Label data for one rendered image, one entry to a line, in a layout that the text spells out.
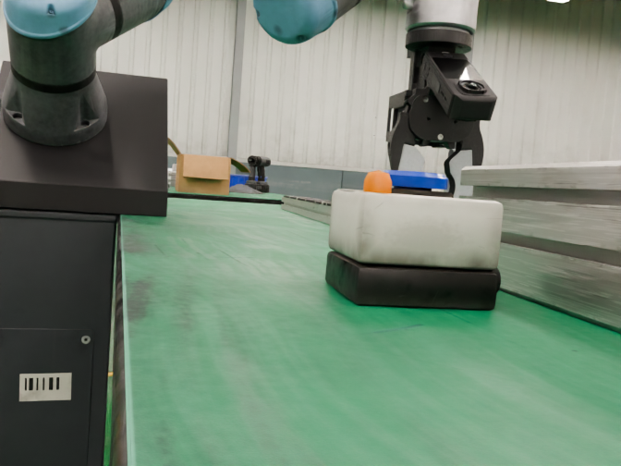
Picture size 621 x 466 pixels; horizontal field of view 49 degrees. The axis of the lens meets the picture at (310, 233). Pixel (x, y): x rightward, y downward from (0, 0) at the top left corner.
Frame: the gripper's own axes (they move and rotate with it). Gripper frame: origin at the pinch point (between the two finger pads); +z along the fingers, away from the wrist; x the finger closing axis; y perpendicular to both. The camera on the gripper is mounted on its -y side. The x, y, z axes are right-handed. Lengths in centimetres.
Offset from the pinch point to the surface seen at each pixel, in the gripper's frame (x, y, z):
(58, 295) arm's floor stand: 43, 33, 15
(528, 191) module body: 3.9, -27.6, -3.6
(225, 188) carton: 9, 206, 1
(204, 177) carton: 17, 202, -3
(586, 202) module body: 4.0, -34.3, -3.1
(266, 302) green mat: 21.7, -35.0, 3.2
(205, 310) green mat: 24.9, -37.6, 3.2
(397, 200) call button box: 15.2, -34.8, -2.5
